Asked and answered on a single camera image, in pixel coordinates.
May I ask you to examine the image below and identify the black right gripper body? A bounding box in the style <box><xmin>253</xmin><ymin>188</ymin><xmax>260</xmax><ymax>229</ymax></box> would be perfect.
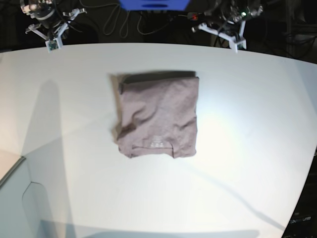
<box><xmin>34</xmin><ymin>12</ymin><xmax>65</xmax><ymax>40</ymax></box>

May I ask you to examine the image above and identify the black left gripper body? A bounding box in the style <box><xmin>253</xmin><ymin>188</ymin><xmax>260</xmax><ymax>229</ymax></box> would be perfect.
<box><xmin>208</xmin><ymin>14</ymin><xmax>245</xmax><ymax>30</ymax></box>

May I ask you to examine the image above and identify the mauve grey t-shirt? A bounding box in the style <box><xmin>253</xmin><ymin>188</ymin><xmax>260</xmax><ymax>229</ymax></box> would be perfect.
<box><xmin>110</xmin><ymin>71</ymin><xmax>199</xmax><ymax>159</ymax></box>

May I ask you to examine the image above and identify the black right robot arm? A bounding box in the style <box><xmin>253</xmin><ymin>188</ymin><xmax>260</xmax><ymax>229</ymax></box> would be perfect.
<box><xmin>20</xmin><ymin>0</ymin><xmax>68</xmax><ymax>41</ymax></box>

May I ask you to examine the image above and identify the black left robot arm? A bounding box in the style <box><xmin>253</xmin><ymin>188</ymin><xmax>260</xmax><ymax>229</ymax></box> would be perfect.
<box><xmin>204</xmin><ymin>0</ymin><xmax>264</xmax><ymax>40</ymax></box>

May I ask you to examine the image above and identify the black power strip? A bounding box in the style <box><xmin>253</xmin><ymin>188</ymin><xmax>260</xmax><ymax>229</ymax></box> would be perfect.
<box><xmin>187</xmin><ymin>12</ymin><xmax>206</xmax><ymax>24</ymax></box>

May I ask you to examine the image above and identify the blue plastic bin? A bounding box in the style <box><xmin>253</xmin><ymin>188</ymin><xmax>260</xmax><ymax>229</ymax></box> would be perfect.
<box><xmin>119</xmin><ymin>0</ymin><xmax>190</xmax><ymax>11</ymax></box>

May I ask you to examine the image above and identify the white cardboard box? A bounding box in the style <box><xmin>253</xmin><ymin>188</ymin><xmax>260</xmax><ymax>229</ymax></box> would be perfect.
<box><xmin>0</xmin><ymin>157</ymin><xmax>54</xmax><ymax>238</ymax></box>

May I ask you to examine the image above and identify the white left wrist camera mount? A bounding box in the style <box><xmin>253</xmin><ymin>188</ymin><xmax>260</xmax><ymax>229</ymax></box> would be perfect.
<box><xmin>191</xmin><ymin>21</ymin><xmax>247</xmax><ymax>53</ymax></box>

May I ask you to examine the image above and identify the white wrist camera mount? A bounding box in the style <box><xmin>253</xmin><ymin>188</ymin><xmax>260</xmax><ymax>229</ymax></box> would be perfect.
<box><xmin>21</xmin><ymin>3</ymin><xmax>87</xmax><ymax>53</ymax></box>
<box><xmin>191</xmin><ymin>21</ymin><xmax>247</xmax><ymax>53</ymax></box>

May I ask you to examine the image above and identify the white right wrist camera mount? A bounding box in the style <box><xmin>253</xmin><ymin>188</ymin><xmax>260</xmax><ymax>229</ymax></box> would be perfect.
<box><xmin>21</xmin><ymin>3</ymin><xmax>87</xmax><ymax>53</ymax></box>

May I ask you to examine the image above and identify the grey looped cable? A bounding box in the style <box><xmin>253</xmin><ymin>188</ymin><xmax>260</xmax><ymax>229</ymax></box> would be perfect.
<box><xmin>103</xmin><ymin>4</ymin><xmax>174</xmax><ymax>38</ymax></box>

